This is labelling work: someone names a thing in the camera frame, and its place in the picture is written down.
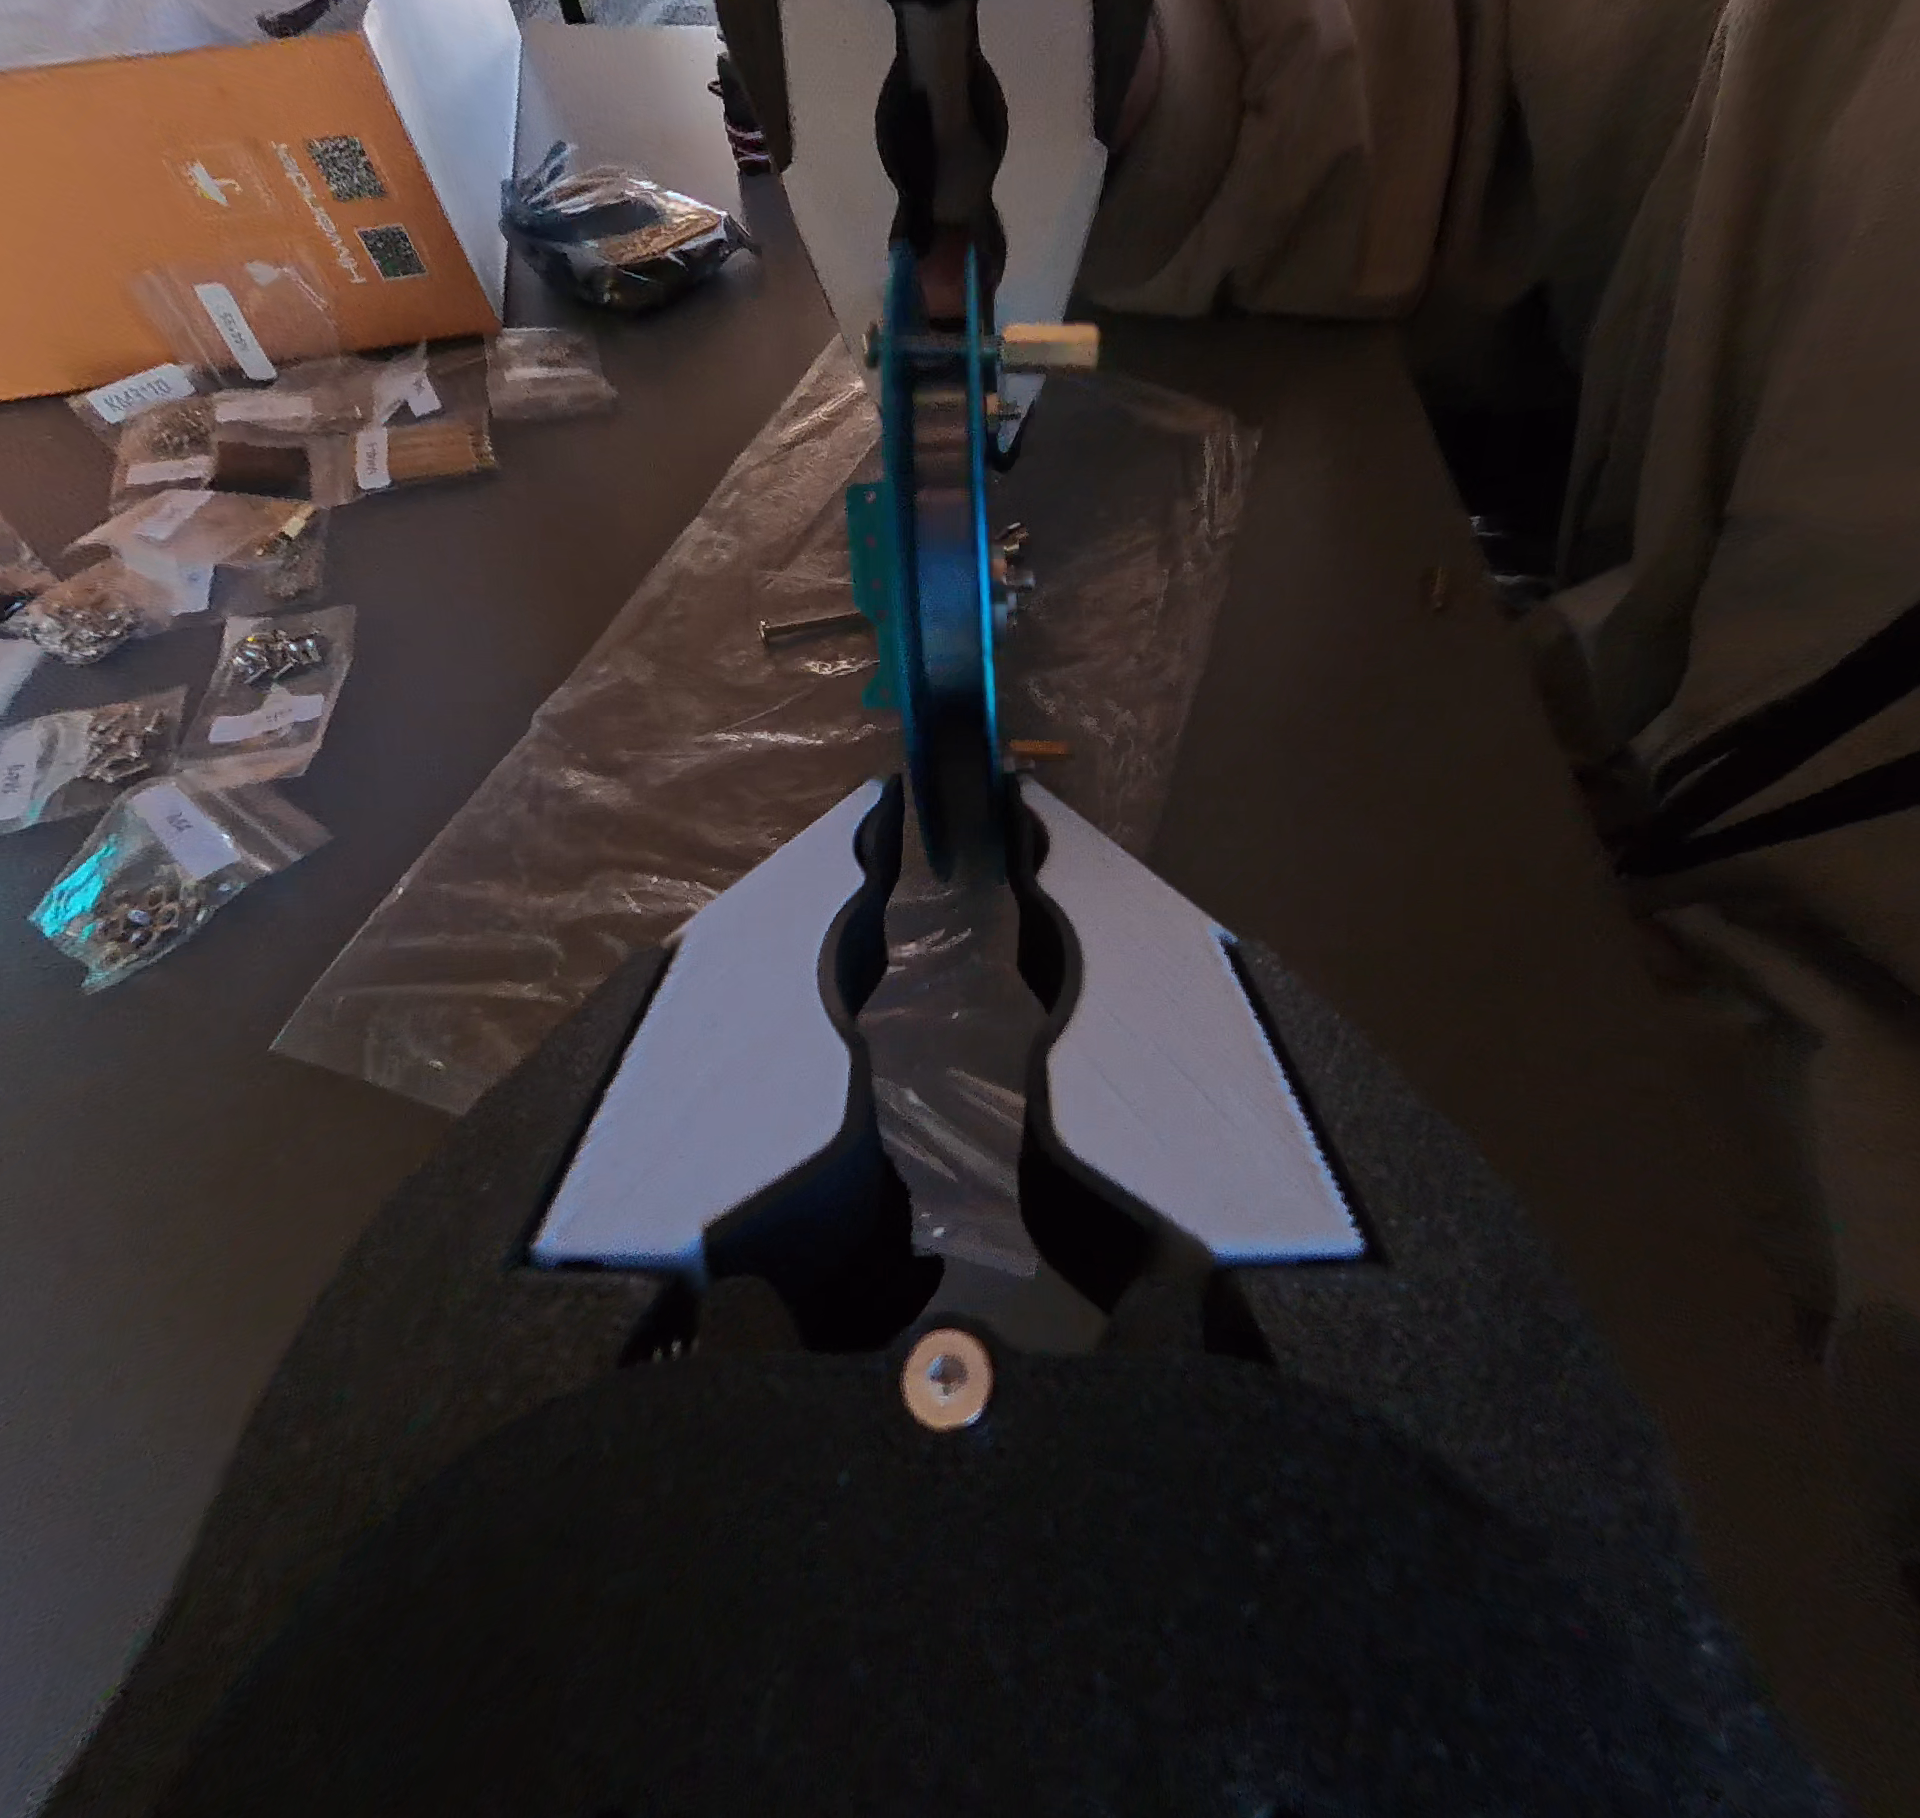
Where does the pile of small hardware bags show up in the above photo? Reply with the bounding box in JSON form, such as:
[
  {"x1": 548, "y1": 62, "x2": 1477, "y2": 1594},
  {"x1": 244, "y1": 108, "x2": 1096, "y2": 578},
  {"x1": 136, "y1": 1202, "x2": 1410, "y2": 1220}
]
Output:
[{"x1": 0, "y1": 330, "x2": 620, "y2": 996}]

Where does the orange white cardboard box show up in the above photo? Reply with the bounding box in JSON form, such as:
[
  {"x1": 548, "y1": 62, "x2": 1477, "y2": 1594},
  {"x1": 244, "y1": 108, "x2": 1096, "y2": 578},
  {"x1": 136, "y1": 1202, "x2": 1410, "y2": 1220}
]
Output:
[{"x1": 0, "y1": 0, "x2": 521, "y2": 404}]

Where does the clear plastic bag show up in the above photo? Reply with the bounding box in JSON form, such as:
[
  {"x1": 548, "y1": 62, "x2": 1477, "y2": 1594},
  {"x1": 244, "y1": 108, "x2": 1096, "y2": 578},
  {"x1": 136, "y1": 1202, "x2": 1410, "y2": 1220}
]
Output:
[{"x1": 273, "y1": 335, "x2": 1260, "y2": 1277}]

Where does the shiny foil bag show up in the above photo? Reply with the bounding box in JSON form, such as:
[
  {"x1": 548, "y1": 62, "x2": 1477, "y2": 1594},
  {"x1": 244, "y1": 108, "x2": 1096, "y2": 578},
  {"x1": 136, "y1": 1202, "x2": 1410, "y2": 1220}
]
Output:
[{"x1": 503, "y1": 142, "x2": 755, "y2": 320}]

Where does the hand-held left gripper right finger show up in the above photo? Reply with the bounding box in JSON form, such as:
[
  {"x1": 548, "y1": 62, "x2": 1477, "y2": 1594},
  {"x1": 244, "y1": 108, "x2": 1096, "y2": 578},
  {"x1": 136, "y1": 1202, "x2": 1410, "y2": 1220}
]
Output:
[{"x1": 1012, "y1": 790, "x2": 1366, "y2": 1268}]

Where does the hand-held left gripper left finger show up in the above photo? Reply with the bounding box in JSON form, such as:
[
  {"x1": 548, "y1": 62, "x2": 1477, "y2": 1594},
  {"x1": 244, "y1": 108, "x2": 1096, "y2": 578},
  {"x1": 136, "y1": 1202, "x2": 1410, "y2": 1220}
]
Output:
[{"x1": 528, "y1": 776, "x2": 922, "y2": 1277}]

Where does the black servo motor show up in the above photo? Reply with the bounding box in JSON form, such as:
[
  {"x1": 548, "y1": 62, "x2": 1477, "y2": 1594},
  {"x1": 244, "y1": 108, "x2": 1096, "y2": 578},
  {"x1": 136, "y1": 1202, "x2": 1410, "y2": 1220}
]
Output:
[{"x1": 711, "y1": 47, "x2": 788, "y2": 178}]

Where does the blue round turntable assembly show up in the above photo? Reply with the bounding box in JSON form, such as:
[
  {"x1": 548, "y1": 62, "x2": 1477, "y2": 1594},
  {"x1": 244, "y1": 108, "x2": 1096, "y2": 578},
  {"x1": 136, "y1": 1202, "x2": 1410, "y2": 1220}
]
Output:
[{"x1": 844, "y1": 241, "x2": 1041, "y2": 885}]

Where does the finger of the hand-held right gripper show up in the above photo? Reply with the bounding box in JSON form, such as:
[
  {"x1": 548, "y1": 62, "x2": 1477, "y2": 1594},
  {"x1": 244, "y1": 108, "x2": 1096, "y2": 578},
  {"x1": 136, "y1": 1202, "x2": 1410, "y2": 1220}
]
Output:
[
  {"x1": 774, "y1": 0, "x2": 922, "y2": 367},
  {"x1": 959, "y1": 0, "x2": 1111, "y2": 421}
]

